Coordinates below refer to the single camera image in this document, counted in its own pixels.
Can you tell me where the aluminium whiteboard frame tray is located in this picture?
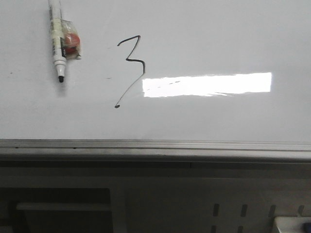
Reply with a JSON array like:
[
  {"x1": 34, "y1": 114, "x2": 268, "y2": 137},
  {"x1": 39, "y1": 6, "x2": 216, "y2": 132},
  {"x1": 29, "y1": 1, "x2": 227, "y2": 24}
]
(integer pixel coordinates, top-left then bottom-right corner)
[{"x1": 0, "y1": 139, "x2": 311, "y2": 164}]

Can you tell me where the white whiteboard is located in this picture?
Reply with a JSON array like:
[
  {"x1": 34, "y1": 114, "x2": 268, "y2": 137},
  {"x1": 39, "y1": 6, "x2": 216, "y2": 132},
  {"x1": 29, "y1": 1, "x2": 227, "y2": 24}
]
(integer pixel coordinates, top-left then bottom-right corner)
[{"x1": 0, "y1": 0, "x2": 311, "y2": 142}]

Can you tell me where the white box with blue item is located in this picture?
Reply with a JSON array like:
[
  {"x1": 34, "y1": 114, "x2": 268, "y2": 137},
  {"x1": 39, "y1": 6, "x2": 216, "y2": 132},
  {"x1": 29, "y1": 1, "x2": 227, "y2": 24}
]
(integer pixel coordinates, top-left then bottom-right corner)
[{"x1": 271, "y1": 216, "x2": 311, "y2": 233}]

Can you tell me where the white whiteboard marker pen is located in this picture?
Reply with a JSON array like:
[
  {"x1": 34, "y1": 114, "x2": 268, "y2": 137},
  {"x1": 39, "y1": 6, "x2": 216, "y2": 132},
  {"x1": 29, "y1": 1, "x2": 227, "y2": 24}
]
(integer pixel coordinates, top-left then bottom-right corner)
[{"x1": 48, "y1": 0, "x2": 67, "y2": 83}]

